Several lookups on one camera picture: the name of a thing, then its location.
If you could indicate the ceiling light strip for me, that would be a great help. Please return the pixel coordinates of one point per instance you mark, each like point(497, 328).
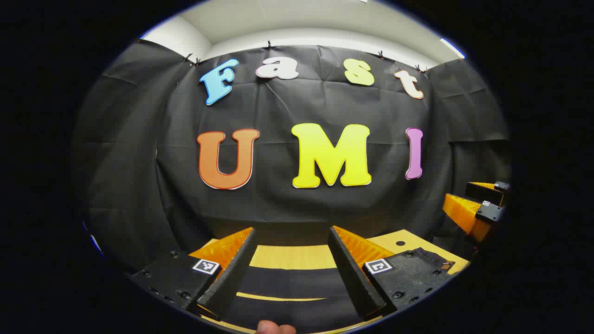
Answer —
point(452, 48)

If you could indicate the black backdrop cloth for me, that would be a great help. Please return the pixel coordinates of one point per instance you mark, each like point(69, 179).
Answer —
point(287, 106)

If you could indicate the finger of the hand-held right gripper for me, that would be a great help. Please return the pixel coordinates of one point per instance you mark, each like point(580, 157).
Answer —
point(482, 191)
point(489, 212)

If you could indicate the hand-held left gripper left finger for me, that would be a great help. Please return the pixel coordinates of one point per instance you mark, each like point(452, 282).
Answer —
point(229, 283)

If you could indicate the row of small black clips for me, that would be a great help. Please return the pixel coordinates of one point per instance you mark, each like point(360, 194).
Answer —
point(268, 45)

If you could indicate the black jeans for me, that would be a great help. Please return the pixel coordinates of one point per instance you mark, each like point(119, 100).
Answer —
point(297, 280)

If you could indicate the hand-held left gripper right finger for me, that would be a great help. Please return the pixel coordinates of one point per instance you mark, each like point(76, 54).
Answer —
point(355, 278)

